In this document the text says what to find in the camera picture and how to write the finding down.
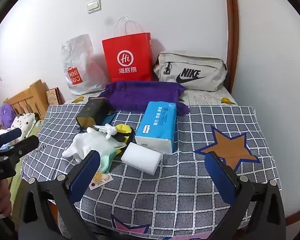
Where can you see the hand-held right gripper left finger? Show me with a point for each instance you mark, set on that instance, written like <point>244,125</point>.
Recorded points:
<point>88,172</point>

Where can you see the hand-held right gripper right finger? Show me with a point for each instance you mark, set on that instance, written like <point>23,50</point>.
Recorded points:
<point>220,180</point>

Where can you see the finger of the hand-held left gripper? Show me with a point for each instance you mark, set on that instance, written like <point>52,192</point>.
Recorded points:
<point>27,145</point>
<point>7,136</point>

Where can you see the fruit print packet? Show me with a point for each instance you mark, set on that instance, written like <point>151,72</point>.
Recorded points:
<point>101,178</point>

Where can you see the mint green cloth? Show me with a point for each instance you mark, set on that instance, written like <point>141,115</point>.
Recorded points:
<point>106,162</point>

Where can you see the white glove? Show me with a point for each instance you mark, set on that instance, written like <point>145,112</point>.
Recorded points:
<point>87,142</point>
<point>108,130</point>

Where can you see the white sponge block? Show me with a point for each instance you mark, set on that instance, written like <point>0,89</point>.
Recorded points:
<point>140,158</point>

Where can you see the purple towel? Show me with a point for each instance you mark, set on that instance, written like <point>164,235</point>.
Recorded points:
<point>140,95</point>

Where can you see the person's left hand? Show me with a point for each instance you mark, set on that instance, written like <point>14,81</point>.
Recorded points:
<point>3,197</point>

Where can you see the white spotted pillow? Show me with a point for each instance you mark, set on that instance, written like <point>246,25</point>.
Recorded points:
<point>25,122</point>

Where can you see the purple fluffy toy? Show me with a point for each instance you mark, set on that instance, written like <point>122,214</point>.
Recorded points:
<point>7,113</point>

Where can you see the pale green bedsheet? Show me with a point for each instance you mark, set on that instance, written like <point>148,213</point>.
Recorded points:
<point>16,190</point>

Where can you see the grey checked blanket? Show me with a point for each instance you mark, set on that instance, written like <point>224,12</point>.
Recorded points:
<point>185,192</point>

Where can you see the wooden headboard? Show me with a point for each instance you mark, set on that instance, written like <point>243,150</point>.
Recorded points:
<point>30,95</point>

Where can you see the brown patterned box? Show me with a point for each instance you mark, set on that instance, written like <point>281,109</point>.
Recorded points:
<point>52,96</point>

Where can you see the dark green tea tin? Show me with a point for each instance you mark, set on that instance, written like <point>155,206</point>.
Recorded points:
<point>92,110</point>

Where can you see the blue tissue pack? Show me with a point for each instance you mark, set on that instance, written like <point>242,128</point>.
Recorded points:
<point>155,125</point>

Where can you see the white plastic shopping bag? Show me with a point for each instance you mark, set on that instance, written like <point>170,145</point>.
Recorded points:
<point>77,60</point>

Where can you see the grey waist bag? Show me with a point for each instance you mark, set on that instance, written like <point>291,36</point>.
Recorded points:
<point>202,65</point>

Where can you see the red paper bag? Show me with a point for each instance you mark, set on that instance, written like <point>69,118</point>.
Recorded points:
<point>130,55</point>

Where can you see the brown wooden door frame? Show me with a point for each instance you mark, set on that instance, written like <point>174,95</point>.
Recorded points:
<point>231,30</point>

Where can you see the white light switch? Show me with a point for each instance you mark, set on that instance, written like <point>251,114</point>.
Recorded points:
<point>93,6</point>

